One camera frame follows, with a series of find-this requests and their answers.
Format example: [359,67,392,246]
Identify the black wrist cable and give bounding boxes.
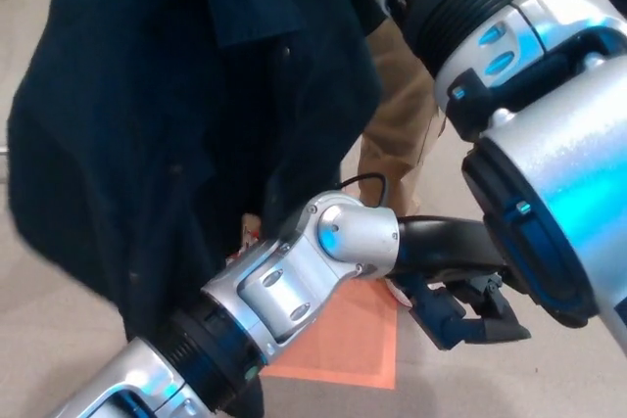
[340,172,389,207]

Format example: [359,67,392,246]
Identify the orange floor tape square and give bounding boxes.
[259,280,398,391]

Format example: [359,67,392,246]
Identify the robot right black hand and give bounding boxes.
[386,214,533,353]

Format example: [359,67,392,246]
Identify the tan trousers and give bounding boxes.
[356,16,448,216]

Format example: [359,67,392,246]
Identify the dark teal coat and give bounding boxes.
[7,0,388,418]

